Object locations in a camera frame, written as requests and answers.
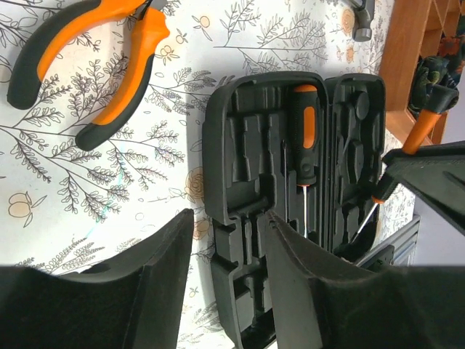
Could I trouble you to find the orange handled needle-nose pliers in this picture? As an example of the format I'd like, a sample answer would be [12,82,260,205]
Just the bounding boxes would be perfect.
[7,0,171,152]

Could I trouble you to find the black plastic tool case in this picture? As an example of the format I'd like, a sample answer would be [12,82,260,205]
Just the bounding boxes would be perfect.
[202,71,386,348]

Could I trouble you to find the black orange rolled cloth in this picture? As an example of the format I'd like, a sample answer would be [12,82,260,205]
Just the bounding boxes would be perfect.
[438,35,464,71]

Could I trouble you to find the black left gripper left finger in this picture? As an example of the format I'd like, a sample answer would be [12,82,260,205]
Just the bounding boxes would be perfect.
[1,209,194,348]

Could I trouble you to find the large orange black screwdriver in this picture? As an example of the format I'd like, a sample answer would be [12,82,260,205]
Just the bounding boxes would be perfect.
[290,84,318,238]

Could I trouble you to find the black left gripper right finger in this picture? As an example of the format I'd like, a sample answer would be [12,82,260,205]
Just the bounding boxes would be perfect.
[265,212,464,348]

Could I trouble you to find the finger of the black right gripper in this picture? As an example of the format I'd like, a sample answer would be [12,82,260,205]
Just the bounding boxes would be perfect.
[383,141,465,233]

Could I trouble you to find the dark floral rolled cloth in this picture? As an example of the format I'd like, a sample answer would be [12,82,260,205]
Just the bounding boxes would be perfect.
[408,56,457,119]

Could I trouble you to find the aluminium front rail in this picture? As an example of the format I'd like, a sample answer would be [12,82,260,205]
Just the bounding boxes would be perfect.
[355,214,421,272]

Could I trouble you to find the orange handled tool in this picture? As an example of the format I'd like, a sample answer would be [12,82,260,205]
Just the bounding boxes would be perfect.
[246,139,289,260]

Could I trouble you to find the steel claw hammer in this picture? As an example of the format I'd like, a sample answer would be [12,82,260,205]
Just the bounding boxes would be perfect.
[344,0,375,42]

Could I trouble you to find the wooden compartment tray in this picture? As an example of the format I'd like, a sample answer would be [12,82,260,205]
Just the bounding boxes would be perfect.
[377,0,465,146]

